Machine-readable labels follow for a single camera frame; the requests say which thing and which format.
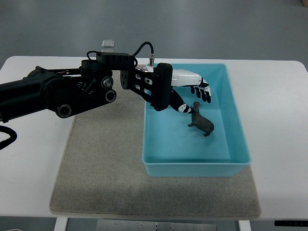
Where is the metal table base plate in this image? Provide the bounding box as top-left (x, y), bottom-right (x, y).
top-left (96, 219), bottom-right (217, 231)

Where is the brown toy hippo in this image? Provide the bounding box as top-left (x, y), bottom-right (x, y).
top-left (188, 102), bottom-right (214, 137)

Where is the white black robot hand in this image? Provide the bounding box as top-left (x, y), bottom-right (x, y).
top-left (134, 64), bottom-right (212, 115)

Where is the light blue plastic box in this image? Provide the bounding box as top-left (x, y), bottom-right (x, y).
top-left (142, 64), bottom-right (251, 177)

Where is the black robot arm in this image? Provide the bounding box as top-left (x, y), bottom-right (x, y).
top-left (0, 51), bottom-right (173, 123)

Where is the grey felt mat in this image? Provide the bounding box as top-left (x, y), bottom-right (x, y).
top-left (50, 83), bottom-right (261, 220)

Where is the black table control panel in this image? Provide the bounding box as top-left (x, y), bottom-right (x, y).
top-left (274, 220), bottom-right (308, 227)

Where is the black cable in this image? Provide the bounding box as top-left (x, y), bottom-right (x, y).
top-left (0, 125), bottom-right (18, 151)

